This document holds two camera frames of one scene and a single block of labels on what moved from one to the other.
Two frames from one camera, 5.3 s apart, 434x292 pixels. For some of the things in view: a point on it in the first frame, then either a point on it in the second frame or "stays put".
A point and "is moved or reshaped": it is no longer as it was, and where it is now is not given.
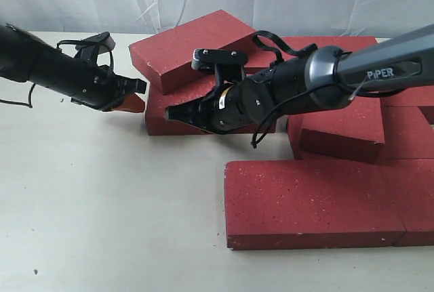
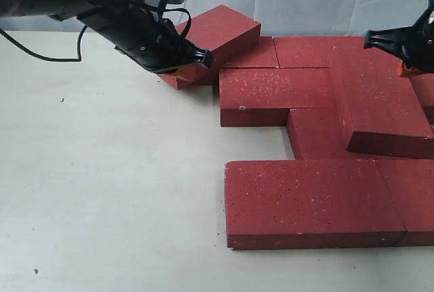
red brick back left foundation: [258, 60] stays put
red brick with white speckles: [156, 106] is moved or reshaped
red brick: [168, 55] is moved or reshaped
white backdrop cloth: [382, 2] stays put
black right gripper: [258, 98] to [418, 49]
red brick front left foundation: [295, 204] stays put
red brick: [355, 133] to [386, 113]
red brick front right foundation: [411, 182] stays put
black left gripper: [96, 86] to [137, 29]
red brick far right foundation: [422, 97] stays put
